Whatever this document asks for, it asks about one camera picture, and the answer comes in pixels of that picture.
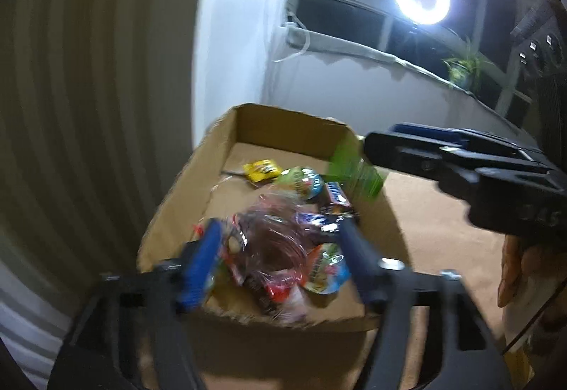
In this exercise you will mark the green snack packet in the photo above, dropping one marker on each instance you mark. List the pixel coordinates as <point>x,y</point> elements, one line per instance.
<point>356,171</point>

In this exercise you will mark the tan blanket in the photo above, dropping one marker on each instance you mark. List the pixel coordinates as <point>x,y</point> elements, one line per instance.
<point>438,230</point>

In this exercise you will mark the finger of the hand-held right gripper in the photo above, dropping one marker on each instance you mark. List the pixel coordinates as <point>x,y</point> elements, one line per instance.
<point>412,159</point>
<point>443,134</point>

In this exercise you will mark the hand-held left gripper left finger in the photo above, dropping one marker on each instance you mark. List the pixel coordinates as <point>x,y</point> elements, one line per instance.
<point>199,270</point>

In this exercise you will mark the bread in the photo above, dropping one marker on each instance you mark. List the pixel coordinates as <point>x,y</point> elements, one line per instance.
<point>270,235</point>

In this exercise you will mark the red snack packet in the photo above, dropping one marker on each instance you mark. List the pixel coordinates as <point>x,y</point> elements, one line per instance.
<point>277,292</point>

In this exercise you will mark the blue candy bar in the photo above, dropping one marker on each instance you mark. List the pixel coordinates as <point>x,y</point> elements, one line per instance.
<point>339,193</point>

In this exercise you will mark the dark brown candy bar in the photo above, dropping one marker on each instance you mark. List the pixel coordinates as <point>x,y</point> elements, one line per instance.
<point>339,213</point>

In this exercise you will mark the brown cardboard box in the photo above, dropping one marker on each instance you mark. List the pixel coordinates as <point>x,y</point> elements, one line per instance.
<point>186,177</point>

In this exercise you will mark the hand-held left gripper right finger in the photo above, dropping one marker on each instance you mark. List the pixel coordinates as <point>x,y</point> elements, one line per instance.
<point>359,266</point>

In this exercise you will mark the potted green plant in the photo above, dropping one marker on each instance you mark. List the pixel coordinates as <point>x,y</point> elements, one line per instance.
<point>463,66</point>

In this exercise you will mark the person's right hand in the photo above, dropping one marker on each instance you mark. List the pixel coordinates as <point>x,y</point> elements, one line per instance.
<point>522,266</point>

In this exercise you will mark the striped curtain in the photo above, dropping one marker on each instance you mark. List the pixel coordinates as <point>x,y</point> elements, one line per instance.
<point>88,106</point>

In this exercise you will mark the yellow snack packet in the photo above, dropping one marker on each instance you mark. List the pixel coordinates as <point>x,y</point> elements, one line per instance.
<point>263,171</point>

